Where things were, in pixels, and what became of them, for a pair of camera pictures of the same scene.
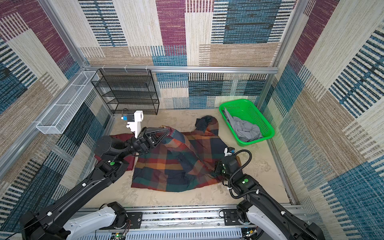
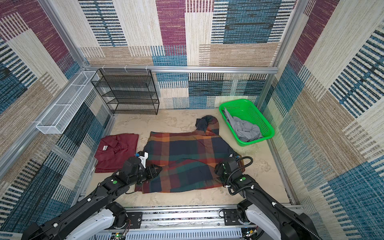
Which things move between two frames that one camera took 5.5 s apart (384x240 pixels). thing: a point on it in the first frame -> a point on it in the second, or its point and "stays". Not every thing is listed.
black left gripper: x=143 y=144 -> x=151 y=171
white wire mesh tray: x=55 y=121 stays
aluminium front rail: x=176 y=224 stays
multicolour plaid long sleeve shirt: x=182 y=161 stays
